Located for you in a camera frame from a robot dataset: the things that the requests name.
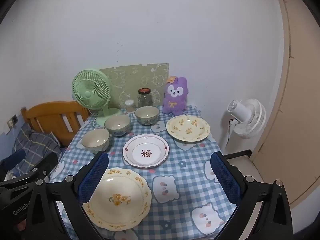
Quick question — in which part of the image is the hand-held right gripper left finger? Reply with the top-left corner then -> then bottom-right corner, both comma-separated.
21,151 -> 109,240

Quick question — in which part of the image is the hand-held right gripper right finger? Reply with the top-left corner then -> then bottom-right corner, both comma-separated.
210,151 -> 293,240

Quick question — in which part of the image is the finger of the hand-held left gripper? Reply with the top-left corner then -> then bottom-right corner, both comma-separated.
0,149 -> 26,172
0,152 -> 60,193

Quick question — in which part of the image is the green floral ceramic bowl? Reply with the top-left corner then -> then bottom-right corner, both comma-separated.
134,106 -> 159,126
81,128 -> 110,154
104,115 -> 131,137

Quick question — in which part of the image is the white plate with red rim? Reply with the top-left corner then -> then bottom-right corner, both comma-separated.
122,134 -> 171,169

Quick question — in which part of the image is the yellow floral plate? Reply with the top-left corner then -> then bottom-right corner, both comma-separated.
166,114 -> 211,142

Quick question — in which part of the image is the grey plaid pillow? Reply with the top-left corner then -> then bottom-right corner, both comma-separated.
11,124 -> 62,178

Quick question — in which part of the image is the blue checkered tablecloth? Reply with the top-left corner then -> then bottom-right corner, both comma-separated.
49,104 -> 240,240

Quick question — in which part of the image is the wooden bed headboard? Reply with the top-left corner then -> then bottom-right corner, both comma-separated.
20,101 -> 90,147

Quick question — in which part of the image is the white standing fan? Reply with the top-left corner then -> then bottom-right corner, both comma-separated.
220,99 -> 267,140

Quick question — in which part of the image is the cotton swab container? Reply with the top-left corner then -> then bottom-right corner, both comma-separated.
124,99 -> 135,113

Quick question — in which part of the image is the green desk fan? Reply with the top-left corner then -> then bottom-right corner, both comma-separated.
72,67 -> 128,127

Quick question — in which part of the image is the purple plush toy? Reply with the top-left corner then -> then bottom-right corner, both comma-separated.
162,76 -> 188,116

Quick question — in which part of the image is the glass jar with dark lid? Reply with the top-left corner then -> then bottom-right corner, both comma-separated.
137,88 -> 153,108

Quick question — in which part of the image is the beige door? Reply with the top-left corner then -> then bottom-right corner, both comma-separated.
250,0 -> 320,210

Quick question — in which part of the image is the green patterned board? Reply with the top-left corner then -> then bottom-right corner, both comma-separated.
98,63 -> 170,109

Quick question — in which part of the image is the black fan cable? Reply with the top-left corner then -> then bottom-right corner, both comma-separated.
226,118 -> 235,148

